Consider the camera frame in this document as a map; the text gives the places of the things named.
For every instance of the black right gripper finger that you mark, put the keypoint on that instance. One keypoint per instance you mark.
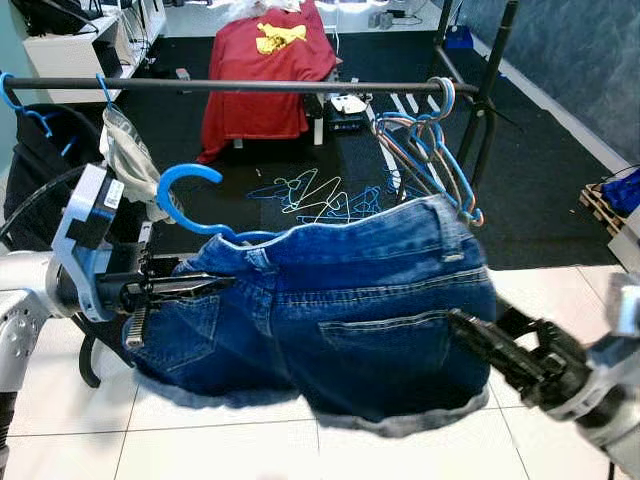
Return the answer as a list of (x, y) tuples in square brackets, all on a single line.
[(485, 345), (520, 320)]

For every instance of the blue plastic hanger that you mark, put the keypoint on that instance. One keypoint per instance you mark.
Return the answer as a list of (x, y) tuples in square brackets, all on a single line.
[(103, 90), (163, 196), (8, 95)]

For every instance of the blue denim shorts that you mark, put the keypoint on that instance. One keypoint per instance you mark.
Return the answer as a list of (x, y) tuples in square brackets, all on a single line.
[(350, 290)]

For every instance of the wooden pallet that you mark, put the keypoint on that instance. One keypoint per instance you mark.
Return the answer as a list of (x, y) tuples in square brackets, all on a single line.
[(600, 212)]

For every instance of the white grey hanging garment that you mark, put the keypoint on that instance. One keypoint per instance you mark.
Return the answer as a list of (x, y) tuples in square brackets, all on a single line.
[(125, 150)]

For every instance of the blue bag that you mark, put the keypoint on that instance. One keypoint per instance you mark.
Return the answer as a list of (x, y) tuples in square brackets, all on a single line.
[(622, 190)]

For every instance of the black carpet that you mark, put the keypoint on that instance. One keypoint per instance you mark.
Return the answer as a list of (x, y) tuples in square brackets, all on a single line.
[(540, 180)]

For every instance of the black hanging garment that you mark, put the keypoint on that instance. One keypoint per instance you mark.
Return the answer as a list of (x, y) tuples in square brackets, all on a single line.
[(40, 170)]

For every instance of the red t-shirt yellow print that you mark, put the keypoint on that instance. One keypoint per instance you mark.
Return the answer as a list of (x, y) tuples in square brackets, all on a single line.
[(260, 90)]

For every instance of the black clothes rack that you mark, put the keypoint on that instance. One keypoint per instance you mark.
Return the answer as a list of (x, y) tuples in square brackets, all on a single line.
[(250, 85)]

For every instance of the white black electric device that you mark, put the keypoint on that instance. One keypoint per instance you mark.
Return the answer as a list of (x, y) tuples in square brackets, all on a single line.
[(347, 105)]

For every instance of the white desk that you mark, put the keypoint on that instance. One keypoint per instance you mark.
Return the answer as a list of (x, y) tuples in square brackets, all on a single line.
[(70, 60)]

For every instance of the small blue box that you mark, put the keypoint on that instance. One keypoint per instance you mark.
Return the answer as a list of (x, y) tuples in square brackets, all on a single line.
[(458, 38)]

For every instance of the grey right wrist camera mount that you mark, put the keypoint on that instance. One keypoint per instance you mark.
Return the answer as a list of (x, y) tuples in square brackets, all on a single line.
[(618, 305)]

